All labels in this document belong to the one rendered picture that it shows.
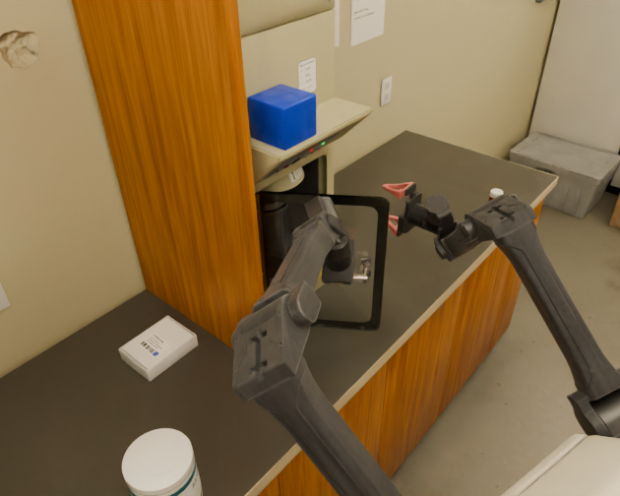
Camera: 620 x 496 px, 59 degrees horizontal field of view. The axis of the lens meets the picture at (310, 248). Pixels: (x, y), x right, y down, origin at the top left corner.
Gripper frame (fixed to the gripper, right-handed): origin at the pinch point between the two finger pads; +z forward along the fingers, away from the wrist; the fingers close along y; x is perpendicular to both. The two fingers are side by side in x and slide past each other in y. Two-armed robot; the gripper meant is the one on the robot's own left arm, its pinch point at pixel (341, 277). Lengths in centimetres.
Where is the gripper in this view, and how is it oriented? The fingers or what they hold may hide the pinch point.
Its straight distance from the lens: 126.6
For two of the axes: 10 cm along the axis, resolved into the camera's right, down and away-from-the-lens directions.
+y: -1.0, 8.9, -4.4
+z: 1.1, 4.5, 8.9
